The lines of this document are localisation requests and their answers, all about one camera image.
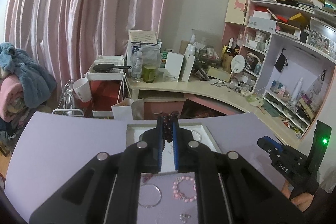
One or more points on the white paper shopping bag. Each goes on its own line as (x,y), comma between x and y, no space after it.
(126,108)

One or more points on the blue fleece blanket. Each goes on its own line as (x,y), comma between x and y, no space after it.
(38,85)

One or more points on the black hair brush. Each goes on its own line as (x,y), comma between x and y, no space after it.
(107,67)

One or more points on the clear plastic bottle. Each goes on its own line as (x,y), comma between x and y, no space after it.
(137,65)

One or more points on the white paper cup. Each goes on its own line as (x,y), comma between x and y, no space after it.
(82,89)

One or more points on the green glass jar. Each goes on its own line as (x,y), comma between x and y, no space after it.
(148,73)

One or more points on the green patterned paddle fan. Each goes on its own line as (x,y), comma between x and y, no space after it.
(255,100)

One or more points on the cream corner desk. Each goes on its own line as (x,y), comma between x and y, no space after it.
(221,99)

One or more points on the red white storage cart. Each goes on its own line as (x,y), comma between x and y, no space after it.
(105,86)

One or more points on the person's right hand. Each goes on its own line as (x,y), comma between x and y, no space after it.
(302,201)

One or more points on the thin silver bangle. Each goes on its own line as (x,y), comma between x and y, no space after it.
(149,196)

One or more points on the small silver charm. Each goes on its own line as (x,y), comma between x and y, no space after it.
(184,218)

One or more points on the white round hand fan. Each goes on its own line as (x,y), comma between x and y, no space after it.
(237,65)

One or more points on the white box on desk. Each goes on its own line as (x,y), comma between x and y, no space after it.
(173,66)

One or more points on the pink satin curtain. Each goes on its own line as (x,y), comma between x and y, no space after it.
(65,36)

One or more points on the pink folded blanket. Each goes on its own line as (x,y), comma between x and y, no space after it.
(11,90)

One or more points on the pink white bookshelf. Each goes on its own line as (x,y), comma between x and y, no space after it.
(259,30)

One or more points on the black velvet pouch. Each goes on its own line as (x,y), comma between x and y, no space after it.
(281,62)

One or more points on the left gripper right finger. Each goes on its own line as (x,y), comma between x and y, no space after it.
(183,160)

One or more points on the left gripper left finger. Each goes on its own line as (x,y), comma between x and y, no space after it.
(152,160)

